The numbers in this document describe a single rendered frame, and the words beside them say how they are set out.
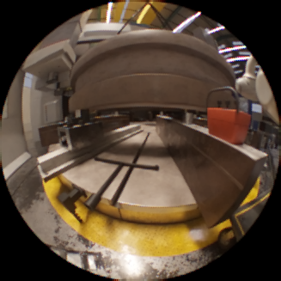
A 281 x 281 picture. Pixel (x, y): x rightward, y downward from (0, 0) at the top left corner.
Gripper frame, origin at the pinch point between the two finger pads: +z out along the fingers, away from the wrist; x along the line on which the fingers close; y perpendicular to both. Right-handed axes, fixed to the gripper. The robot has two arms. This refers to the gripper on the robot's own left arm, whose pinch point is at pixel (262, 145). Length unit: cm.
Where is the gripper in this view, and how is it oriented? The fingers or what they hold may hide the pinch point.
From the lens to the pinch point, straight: 74.3
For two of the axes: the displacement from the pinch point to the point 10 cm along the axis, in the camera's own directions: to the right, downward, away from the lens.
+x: -9.9, -0.4, 1.4
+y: 1.5, -2.9, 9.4
